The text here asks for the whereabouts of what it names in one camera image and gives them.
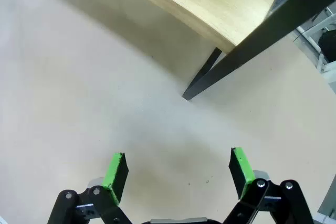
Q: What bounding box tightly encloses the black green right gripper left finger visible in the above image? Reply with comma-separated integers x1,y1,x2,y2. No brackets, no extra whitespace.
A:
47,152,132,224

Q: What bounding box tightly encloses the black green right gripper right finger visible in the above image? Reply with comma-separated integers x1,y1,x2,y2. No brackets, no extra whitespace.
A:
222,147,315,224

